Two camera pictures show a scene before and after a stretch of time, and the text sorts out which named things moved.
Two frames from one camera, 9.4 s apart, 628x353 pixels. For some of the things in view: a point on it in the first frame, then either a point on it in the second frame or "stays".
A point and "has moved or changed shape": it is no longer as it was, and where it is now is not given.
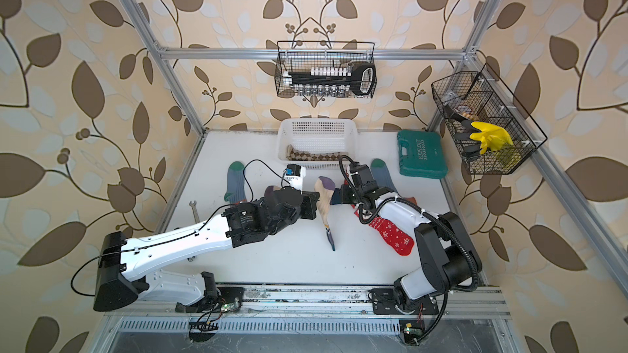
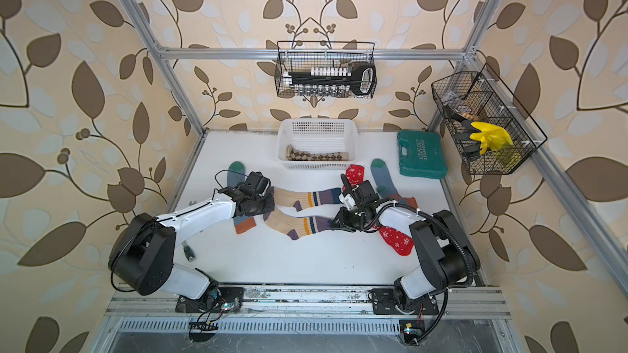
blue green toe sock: x=381 y=175 stays
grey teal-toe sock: x=236 y=191 stays
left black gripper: x=309 y=202 → x=270 y=203
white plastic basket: x=316 y=143 stays
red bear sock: x=399 y=240 stays
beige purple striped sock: x=325 y=186 has moved or changed shape
